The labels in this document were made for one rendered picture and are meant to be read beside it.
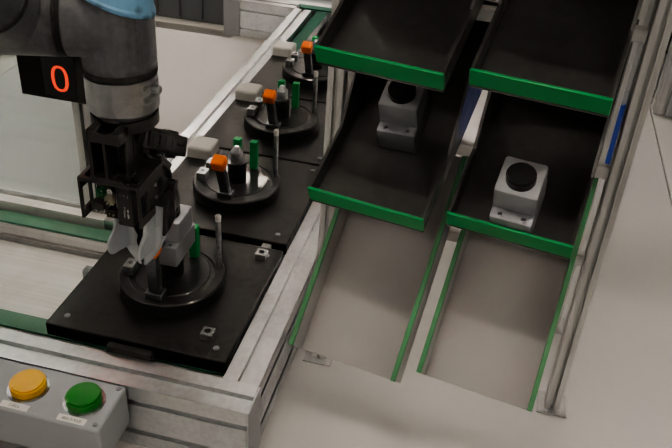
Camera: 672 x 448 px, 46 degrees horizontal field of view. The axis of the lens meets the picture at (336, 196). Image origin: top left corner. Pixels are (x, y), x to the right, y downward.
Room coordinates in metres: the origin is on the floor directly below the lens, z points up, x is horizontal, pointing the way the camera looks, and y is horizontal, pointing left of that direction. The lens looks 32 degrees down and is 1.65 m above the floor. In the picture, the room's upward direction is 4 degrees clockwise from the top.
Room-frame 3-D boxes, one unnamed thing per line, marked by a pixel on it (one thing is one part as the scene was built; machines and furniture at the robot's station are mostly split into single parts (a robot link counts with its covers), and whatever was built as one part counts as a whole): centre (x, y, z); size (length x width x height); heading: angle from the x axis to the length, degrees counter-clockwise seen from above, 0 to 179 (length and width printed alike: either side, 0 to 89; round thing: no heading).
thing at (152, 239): (0.74, 0.21, 1.11); 0.06 x 0.03 x 0.09; 168
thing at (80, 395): (0.63, 0.27, 0.96); 0.04 x 0.04 x 0.02
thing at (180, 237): (0.85, 0.21, 1.06); 0.08 x 0.04 x 0.07; 169
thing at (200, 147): (1.09, 0.16, 1.01); 0.24 x 0.24 x 0.13; 79
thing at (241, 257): (0.84, 0.21, 0.96); 0.24 x 0.24 x 0.02; 79
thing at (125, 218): (0.74, 0.23, 1.21); 0.09 x 0.08 x 0.12; 168
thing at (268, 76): (1.57, 0.06, 1.01); 0.24 x 0.24 x 0.13; 79
